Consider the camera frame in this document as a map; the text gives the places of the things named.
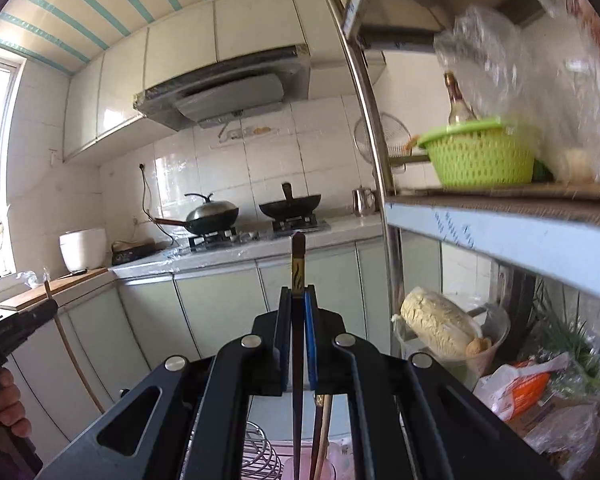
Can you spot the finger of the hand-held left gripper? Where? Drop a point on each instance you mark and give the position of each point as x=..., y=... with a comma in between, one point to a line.
x=35, y=317

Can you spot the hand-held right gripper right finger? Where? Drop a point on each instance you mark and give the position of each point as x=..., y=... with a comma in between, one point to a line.
x=310, y=335

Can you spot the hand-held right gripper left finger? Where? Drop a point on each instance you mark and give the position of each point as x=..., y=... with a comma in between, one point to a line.
x=282, y=340

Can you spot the light wooden chopstick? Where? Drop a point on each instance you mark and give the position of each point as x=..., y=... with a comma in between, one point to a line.
x=72, y=355

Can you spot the brown chopstick with patterned tip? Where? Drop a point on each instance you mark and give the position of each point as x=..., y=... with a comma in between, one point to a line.
x=320, y=425

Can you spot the pink plastic utensil holder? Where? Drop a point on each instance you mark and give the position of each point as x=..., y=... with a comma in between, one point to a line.
x=337, y=460

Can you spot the person's left hand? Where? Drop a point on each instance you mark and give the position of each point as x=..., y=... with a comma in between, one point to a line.
x=7, y=402

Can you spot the wooden cutting board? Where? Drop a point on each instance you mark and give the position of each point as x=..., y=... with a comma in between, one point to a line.
x=55, y=285

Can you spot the pale green base cabinets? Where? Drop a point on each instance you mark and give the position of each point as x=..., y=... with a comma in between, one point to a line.
x=220, y=300

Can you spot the white rice cooker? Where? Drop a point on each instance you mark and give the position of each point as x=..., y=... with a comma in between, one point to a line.
x=82, y=250

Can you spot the gas stove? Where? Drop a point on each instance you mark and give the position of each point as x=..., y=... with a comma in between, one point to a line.
x=245, y=235

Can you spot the black countertop cooker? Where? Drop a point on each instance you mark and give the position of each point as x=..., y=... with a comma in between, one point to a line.
x=132, y=255

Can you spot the bag of dried noodles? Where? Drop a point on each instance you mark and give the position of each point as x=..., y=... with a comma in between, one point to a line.
x=435, y=317

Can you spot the black wok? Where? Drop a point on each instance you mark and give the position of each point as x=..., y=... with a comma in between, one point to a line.
x=290, y=207

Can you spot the steel kettle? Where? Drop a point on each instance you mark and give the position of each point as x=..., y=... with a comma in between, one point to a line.
x=364, y=202

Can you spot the wok with lid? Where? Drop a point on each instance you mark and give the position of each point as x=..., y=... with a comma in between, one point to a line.
x=212, y=212

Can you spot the clear plastic container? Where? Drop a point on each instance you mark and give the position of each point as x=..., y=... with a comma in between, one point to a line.
x=495, y=325

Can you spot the metal shelf rack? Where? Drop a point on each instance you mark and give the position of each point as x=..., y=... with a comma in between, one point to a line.
x=505, y=235

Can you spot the white and orange plastic bag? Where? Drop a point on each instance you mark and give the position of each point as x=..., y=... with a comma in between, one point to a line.
x=525, y=390

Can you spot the green plastic basket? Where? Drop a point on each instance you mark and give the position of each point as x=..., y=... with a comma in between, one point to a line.
x=480, y=160

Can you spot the range hood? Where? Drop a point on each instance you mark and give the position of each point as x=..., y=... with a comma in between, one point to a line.
x=230, y=90

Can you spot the green onions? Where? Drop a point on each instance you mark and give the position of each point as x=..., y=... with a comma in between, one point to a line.
x=575, y=355

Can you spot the glass bottle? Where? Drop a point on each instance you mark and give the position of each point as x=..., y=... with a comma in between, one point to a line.
x=457, y=105

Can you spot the clear plastic bag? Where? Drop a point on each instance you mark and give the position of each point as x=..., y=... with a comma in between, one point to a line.
x=565, y=435

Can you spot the large crinkled clear bag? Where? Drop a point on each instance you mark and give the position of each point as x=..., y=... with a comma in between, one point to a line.
x=490, y=60

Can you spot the cream wall cabinets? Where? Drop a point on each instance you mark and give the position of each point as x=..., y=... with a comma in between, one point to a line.
x=180, y=50

